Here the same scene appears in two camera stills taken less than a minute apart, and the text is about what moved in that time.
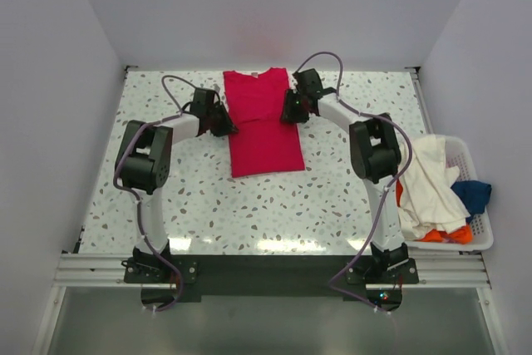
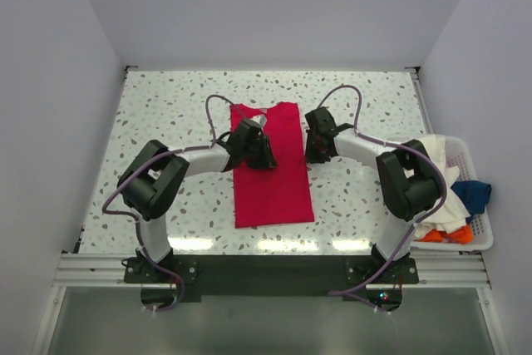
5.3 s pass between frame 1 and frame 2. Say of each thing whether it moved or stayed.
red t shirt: moved
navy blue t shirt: stayed
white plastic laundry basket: stayed
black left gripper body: moved
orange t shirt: stayed
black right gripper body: moved
